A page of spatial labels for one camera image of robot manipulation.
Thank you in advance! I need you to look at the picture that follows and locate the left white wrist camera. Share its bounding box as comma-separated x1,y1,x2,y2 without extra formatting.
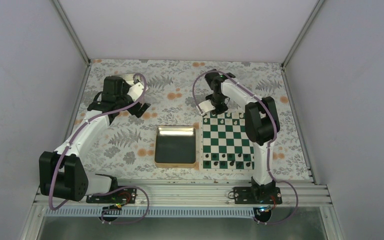
127,82,147,102

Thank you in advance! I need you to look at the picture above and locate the green white chess board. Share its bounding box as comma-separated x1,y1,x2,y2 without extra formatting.
200,111,267,174

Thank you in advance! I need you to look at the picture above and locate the floral paper table cover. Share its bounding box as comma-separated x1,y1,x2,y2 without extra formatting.
75,59,309,181

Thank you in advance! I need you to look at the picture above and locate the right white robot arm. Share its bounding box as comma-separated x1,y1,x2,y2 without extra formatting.
196,69,280,204

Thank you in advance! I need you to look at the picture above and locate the empty silver metal tray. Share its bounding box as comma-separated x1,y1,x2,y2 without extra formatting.
121,73,141,86

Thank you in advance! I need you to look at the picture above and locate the metal tray with wooden rim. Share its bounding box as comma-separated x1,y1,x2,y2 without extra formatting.
154,125,197,169

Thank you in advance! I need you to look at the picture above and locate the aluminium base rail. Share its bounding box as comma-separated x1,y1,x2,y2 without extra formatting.
32,183,333,208

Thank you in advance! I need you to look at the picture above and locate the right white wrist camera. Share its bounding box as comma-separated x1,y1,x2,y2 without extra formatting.
196,100,216,117

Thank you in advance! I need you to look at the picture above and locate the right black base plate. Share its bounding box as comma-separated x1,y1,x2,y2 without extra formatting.
232,186,283,205

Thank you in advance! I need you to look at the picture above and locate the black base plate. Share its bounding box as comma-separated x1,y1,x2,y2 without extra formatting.
232,186,283,205
86,188,137,205

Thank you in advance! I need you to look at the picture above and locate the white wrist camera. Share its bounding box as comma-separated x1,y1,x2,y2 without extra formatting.
127,82,147,102
196,100,216,117

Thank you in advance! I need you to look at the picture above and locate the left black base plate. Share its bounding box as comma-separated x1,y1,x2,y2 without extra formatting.
86,188,137,205

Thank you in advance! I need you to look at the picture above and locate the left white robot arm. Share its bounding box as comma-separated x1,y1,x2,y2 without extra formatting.
39,73,150,203

